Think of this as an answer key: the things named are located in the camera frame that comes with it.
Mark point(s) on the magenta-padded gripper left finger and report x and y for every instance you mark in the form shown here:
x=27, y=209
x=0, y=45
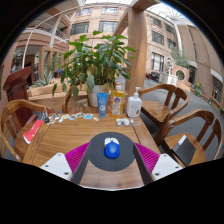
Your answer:
x=56, y=166

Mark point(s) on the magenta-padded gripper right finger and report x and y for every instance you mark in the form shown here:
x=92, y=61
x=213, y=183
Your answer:
x=166, y=166

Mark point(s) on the blue and white computer mouse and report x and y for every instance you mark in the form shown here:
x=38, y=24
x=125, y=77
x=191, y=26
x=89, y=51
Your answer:
x=111, y=150

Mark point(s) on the round dark grey mouse pad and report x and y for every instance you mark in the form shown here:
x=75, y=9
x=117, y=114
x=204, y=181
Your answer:
x=111, y=165

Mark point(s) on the black notebook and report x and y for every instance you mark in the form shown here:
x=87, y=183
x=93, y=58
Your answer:
x=184, y=151

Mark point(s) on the wooden armchair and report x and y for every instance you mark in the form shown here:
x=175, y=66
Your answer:
x=67, y=100
x=196, y=156
x=16, y=105
x=156, y=110

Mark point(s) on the red packet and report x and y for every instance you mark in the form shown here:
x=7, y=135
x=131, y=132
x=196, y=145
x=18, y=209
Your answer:
x=32, y=132

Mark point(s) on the row of small stickers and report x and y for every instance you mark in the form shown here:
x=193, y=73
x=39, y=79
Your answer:
x=71, y=117

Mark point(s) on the clear bag with white items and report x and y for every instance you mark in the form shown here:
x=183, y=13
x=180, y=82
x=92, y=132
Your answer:
x=123, y=122

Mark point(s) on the white pump dispenser bottle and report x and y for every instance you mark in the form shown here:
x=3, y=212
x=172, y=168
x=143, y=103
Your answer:
x=134, y=106

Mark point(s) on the long wooden planter box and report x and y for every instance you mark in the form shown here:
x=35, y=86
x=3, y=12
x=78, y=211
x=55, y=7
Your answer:
x=43, y=95

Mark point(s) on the blue squeeze tube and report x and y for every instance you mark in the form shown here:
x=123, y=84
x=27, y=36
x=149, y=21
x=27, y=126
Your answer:
x=102, y=105

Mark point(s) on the yellow dish soap bottle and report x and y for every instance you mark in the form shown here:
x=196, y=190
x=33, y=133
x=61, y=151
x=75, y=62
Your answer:
x=117, y=103

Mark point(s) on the yellow flowering plant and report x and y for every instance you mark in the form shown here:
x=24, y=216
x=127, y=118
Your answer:
x=198, y=89

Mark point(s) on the dark red wooden lectern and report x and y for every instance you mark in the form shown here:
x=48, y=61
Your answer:
x=18, y=86

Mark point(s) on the brick monument with round emblem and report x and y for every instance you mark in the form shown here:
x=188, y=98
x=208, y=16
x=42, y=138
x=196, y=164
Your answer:
x=181, y=75

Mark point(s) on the green potted plant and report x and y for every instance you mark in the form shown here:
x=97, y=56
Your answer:
x=96, y=56

